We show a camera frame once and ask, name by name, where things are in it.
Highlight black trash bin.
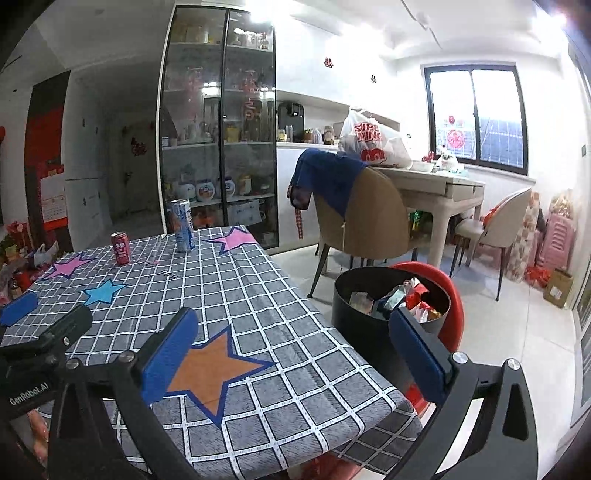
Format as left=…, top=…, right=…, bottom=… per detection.
left=332, top=266, right=449, bottom=393

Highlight person's left hand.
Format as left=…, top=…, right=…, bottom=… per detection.
left=27, top=410, right=49, bottom=466

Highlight pile of red gift boxes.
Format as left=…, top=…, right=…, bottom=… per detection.
left=1, top=221, right=59, bottom=306

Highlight red soda can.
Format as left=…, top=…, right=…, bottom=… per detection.
left=110, top=231, right=131, bottom=266

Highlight grey checkered tablecloth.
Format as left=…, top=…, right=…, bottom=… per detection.
left=3, top=227, right=422, bottom=479

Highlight tall blue white can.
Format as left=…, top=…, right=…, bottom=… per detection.
left=170, top=199, right=195, bottom=253

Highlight cardboard box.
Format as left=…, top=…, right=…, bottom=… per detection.
left=543, top=269, right=573, bottom=308

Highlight tan chair with backrest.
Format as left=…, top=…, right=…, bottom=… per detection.
left=308, top=167, right=429, bottom=297

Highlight beige dining table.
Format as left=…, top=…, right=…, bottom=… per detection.
left=375, top=167, right=485, bottom=267

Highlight pink plastic stools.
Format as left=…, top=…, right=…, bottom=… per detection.
left=536, top=214, right=576, bottom=271

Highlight blue cloth on chair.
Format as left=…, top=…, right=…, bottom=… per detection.
left=287, top=148, right=368, bottom=217

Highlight white red shopping bag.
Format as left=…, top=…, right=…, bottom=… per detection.
left=338, top=110, right=413, bottom=169

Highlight glass display cabinet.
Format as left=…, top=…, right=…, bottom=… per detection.
left=156, top=4, right=280, bottom=249

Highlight black coffee machine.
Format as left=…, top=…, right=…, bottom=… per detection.
left=277, top=101, right=304, bottom=142

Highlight red wall calendar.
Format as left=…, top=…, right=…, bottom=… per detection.
left=38, top=160, right=68, bottom=232

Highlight window with black frame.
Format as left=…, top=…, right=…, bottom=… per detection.
left=424, top=63, right=529, bottom=176

